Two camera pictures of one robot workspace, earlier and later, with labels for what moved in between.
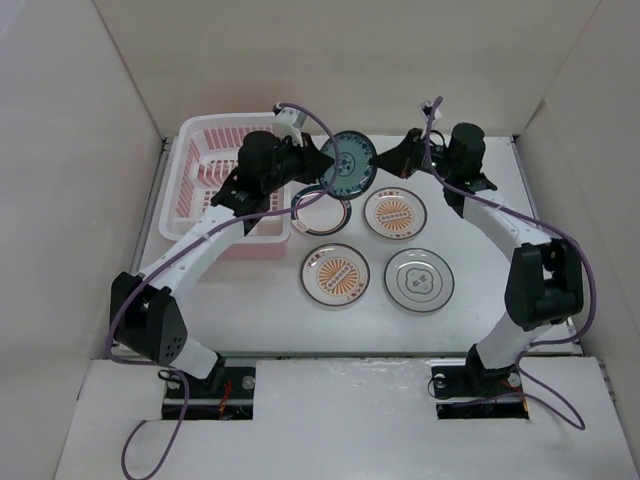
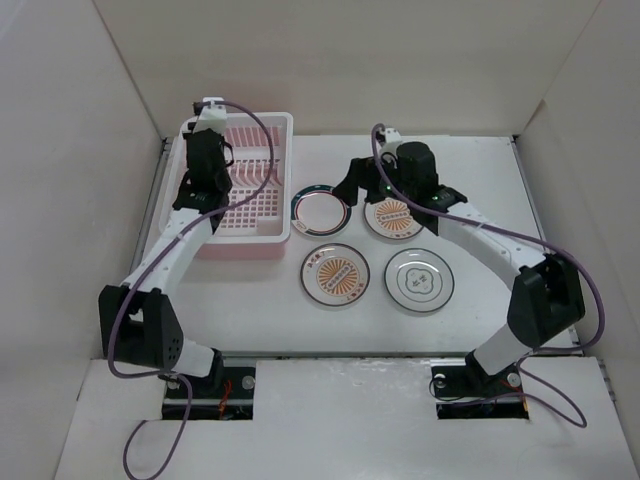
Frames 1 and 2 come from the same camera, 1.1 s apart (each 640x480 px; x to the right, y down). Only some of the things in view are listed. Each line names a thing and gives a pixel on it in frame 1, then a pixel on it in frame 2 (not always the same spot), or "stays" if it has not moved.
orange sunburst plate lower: (335, 275) stays
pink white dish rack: (204, 153) stays
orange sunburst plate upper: (395, 213) stays
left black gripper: (313, 162) → (186, 135)
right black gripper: (401, 159) → (362, 173)
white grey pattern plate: (419, 280) stays
